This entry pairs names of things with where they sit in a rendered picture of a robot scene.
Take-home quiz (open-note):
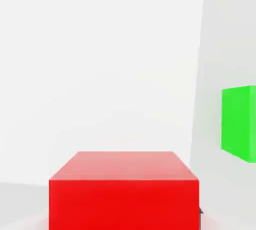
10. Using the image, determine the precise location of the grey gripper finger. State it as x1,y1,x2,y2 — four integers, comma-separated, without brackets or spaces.
199,207,205,230

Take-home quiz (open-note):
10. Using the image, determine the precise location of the small red cube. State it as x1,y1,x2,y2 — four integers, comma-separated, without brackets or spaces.
48,150,200,230

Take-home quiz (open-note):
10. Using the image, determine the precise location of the small green cube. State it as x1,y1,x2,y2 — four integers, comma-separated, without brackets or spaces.
220,85,256,164

